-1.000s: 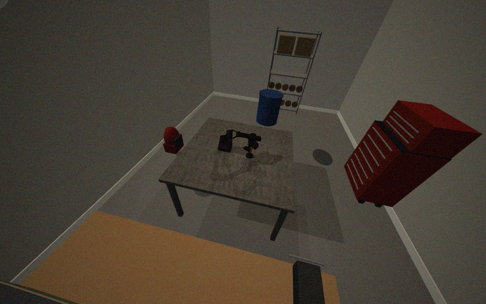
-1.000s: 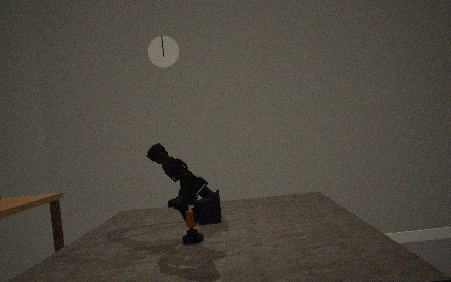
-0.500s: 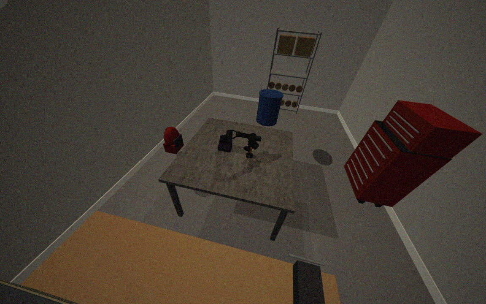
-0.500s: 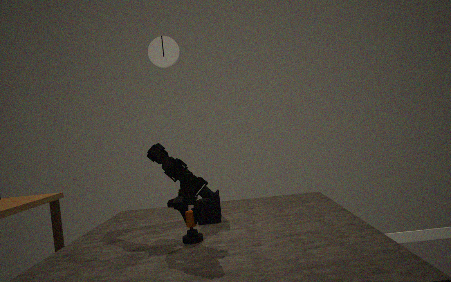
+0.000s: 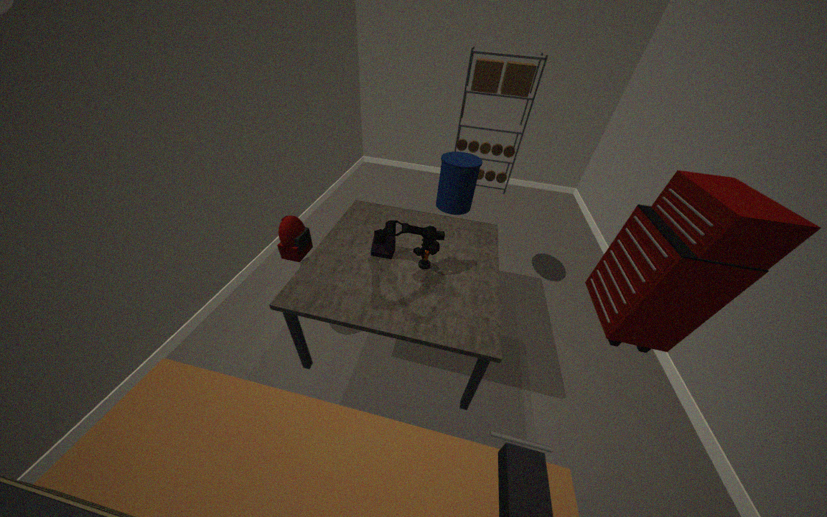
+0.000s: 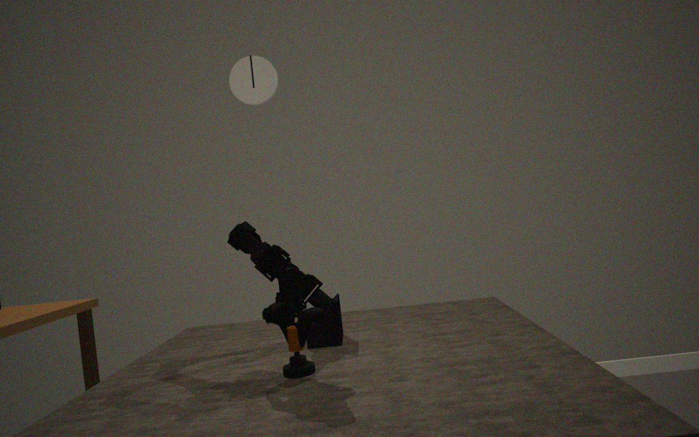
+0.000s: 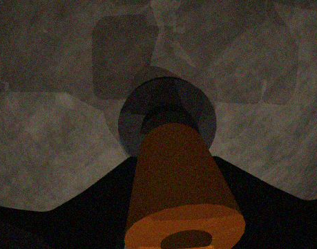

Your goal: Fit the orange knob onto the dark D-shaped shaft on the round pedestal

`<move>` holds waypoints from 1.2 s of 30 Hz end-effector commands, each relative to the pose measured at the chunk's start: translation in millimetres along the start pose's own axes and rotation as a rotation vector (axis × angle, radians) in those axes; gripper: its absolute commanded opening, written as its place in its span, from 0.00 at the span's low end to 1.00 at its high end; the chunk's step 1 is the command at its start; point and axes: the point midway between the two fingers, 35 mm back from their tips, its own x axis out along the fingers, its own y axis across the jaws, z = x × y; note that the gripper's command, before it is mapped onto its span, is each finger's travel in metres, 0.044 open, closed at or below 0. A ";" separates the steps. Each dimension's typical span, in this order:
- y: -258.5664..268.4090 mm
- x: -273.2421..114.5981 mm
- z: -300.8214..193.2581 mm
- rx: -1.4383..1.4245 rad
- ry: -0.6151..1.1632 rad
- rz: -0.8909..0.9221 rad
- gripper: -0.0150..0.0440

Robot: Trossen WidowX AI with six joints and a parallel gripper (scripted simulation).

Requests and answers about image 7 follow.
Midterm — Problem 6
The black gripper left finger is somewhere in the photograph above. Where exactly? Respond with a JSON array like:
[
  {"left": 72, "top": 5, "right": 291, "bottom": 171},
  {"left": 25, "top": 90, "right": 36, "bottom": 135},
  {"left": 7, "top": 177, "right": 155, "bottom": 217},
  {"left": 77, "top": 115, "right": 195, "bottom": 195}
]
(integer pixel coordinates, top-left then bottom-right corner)
[{"left": 0, "top": 156, "right": 138, "bottom": 249}]

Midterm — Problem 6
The dark grey round pedestal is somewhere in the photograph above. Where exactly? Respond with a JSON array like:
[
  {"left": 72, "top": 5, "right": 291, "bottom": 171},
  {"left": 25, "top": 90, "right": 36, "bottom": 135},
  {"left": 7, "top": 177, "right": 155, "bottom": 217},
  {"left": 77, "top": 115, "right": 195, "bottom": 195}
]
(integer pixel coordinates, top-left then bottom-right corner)
[{"left": 117, "top": 77, "right": 216, "bottom": 158}]

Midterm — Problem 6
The orange knob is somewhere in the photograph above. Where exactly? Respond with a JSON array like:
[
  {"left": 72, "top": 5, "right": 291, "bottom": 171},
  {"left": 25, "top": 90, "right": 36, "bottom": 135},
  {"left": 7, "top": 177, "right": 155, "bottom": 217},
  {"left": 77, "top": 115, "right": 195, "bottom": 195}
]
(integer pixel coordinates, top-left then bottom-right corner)
[{"left": 124, "top": 122, "right": 246, "bottom": 249}]

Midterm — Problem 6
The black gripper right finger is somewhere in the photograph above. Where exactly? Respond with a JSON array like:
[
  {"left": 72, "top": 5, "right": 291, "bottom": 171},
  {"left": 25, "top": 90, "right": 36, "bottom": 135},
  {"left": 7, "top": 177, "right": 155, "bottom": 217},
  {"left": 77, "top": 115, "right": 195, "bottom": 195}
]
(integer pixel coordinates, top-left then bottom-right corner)
[{"left": 213, "top": 156, "right": 317, "bottom": 249}]

